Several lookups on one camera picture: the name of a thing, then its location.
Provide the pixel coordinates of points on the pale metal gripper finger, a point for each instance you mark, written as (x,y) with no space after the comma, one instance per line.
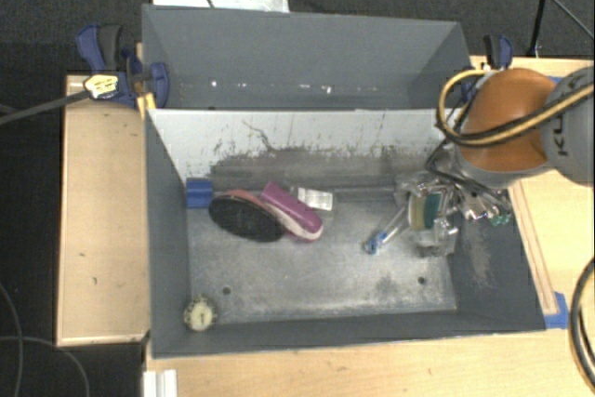
(441,239)
(418,187)

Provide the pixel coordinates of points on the yellow and green sponge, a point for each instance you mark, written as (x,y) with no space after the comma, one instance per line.
(425,211)

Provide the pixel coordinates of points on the blue and clear pen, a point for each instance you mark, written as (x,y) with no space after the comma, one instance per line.
(383,234)

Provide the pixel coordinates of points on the clear plastic box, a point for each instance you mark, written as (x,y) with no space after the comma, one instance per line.
(318,199)

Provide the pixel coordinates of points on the grey metal bin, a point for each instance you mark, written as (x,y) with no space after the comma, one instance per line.
(321,279)

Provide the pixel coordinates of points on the purple and white sponge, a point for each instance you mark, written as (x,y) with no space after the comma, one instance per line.
(293,209)

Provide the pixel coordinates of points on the black oval disc red rim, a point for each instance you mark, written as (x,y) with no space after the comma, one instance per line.
(244,218)

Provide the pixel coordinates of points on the blue block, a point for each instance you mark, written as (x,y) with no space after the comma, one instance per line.
(197,194)

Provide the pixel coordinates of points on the pale wood board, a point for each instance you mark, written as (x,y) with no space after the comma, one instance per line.
(102,218)

